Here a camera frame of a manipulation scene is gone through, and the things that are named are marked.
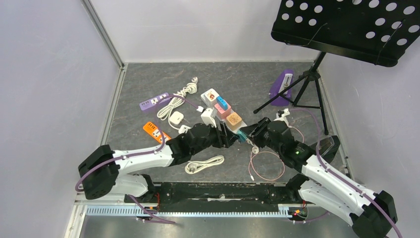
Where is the tan cube socket adapter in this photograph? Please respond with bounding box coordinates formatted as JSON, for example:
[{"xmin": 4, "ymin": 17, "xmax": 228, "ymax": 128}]
[{"xmin": 225, "ymin": 112, "xmax": 242, "ymax": 130}]

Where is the purple strip white cable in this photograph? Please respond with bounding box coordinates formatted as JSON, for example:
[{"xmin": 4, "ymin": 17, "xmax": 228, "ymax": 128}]
[{"xmin": 157, "ymin": 77, "xmax": 199, "ymax": 130}]

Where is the pink charging cable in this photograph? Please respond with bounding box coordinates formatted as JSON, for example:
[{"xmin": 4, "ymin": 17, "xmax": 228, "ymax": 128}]
[{"xmin": 248, "ymin": 126, "xmax": 306, "ymax": 181}]

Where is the black music stand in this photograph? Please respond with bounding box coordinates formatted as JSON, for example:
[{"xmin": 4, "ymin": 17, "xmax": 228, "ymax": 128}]
[{"xmin": 253, "ymin": 0, "xmax": 420, "ymax": 136}]

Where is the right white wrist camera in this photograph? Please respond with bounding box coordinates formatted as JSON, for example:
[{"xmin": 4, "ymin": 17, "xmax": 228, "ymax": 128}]
[{"xmin": 275, "ymin": 108, "xmax": 290, "ymax": 124}]

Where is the small white power strip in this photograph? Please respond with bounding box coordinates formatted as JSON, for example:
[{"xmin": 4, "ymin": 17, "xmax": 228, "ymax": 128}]
[{"xmin": 178, "ymin": 125, "xmax": 191, "ymax": 134}]

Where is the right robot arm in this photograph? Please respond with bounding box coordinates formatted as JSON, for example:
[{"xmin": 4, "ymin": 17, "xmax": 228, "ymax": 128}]
[{"xmin": 240, "ymin": 118, "xmax": 402, "ymax": 238}]

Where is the blue plug adapter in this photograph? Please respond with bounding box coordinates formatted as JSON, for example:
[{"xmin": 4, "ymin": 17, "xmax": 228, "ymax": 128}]
[{"xmin": 216, "ymin": 96, "xmax": 228, "ymax": 111}]

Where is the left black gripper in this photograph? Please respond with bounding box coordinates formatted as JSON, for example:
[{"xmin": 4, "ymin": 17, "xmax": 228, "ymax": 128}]
[{"xmin": 191, "ymin": 120, "xmax": 239, "ymax": 156}]

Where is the purple power strip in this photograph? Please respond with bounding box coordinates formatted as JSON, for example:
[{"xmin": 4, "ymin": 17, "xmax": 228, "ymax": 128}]
[{"xmin": 139, "ymin": 92, "xmax": 171, "ymax": 113}]

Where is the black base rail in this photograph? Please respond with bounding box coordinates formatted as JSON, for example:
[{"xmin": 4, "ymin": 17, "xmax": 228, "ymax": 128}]
[{"xmin": 137, "ymin": 179, "xmax": 304, "ymax": 213}]

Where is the white flat charger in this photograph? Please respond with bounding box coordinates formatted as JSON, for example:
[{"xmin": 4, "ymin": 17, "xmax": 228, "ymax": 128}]
[{"xmin": 169, "ymin": 111, "xmax": 184, "ymax": 125}]

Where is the white tiger cube adapter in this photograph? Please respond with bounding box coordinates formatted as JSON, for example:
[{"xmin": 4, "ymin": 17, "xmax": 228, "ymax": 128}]
[{"xmin": 201, "ymin": 88, "xmax": 219, "ymax": 107}]

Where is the orange power strip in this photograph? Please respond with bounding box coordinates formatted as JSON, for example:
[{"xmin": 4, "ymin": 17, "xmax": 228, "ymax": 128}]
[{"xmin": 143, "ymin": 121, "xmax": 171, "ymax": 144}]

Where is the pink cube socket adapter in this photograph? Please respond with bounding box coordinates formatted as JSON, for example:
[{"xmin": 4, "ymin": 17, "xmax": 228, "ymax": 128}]
[{"xmin": 214, "ymin": 103, "xmax": 232, "ymax": 119}]

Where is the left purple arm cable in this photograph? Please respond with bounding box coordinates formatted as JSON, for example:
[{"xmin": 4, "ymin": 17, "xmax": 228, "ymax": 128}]
[{"xmin": 74, "ymin": 94, "xmax": 204, "ymax": 193}]

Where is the long white colourful power strip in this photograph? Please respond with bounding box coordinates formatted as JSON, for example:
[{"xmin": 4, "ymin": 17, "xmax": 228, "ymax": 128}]
[{"xmin": 200, "ymin": 88, "xmax": 252, "ymax": 144}]

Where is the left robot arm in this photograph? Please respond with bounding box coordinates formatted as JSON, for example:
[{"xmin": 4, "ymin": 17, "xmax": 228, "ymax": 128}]
[{"xmin": 75, "ymin": 122, "xmax": 239, "ymax": 202}]

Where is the teal small adapter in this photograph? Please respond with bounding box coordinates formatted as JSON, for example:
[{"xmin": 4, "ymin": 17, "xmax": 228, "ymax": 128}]
[{"xmin": 236, "ymin": 129, "xmax": 247, "ymax": 142}]

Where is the purple metronome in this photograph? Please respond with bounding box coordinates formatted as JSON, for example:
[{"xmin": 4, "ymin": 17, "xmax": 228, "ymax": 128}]
[{"xmin": 269, "ymin": 69, "xmax": 294, "ymax": 107}]

